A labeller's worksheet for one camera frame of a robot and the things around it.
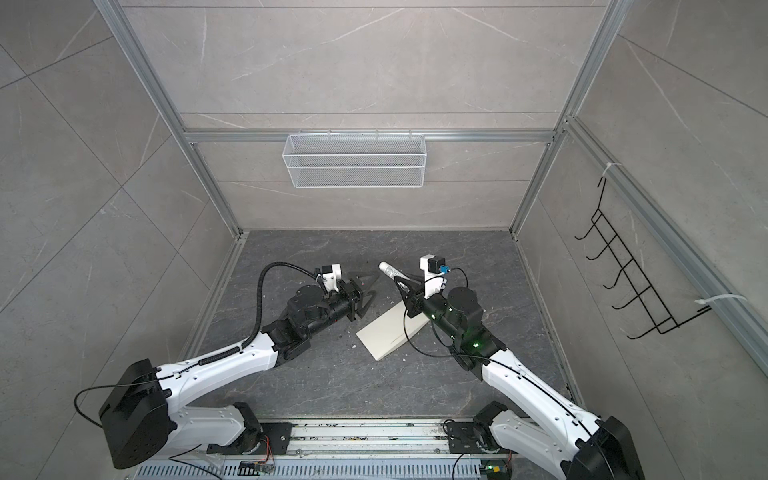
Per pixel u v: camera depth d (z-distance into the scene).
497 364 0.52
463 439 0.73
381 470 0.70
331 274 0.71
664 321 0.58
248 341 0.53
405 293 0.68
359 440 0.75
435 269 0.60
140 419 0.40
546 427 0.44
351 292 0.64
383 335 0.91
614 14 0.69
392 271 0.71
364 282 0.65
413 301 0.62
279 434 0.73
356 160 1.01
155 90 0.80
